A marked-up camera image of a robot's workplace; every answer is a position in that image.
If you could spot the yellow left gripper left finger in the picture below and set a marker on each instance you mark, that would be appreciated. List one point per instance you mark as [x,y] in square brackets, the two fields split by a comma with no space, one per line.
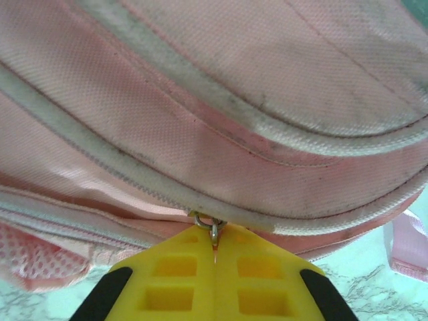
[167,287]

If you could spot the pink student backpack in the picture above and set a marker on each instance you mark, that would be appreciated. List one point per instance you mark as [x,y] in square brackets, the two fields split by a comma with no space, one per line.
[200,117]

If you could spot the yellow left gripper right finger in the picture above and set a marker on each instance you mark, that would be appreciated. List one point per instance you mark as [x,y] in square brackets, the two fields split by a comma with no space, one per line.
[264,287]

